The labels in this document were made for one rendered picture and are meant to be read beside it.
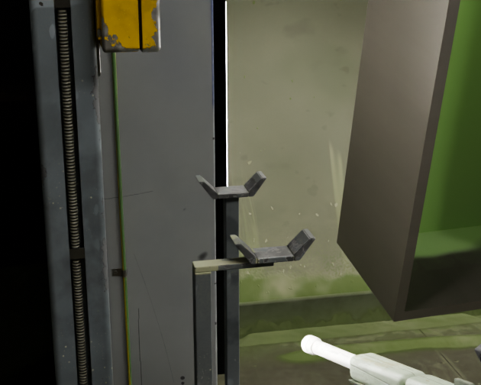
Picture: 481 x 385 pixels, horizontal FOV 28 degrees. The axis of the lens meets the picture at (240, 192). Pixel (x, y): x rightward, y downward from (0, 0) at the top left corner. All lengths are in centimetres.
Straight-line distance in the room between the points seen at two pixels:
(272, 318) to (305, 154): 56
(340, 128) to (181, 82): 185
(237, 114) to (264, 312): 66
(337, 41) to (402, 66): 128
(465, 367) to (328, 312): 47
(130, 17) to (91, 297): 29
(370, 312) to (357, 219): 83
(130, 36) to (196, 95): 58
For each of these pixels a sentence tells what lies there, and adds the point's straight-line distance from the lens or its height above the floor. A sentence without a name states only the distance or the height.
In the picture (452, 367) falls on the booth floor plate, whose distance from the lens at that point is 299.
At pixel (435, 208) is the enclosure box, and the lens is 262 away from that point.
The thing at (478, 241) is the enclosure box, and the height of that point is 52.
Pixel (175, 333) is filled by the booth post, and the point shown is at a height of 74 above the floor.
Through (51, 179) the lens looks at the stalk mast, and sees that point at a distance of 95.
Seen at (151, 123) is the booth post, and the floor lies 109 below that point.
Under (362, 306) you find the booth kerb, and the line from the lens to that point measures 316.
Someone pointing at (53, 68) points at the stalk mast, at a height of 128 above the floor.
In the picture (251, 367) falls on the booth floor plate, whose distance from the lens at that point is 293.
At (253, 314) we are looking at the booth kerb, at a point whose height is 13.
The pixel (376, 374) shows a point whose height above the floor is 74.
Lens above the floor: 145
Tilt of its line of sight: 18 degrees down
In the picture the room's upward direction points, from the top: straight up
